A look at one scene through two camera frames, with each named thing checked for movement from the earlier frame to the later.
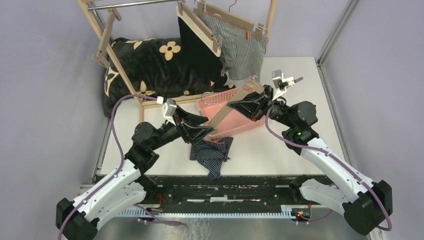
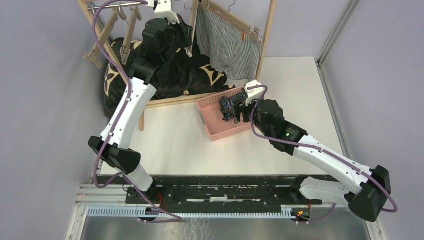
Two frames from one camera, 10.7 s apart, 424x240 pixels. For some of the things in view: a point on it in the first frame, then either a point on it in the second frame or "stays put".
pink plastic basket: x=236 y=121 stays put
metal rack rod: x=132 y=5 stays put
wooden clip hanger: x=252 y=85 -> x=125 y=51
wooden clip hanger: x=216 y=39 -> x=189 y=50
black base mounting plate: x=243 y=192 stays put
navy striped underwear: x=212 y=154 -> x=227 y=105
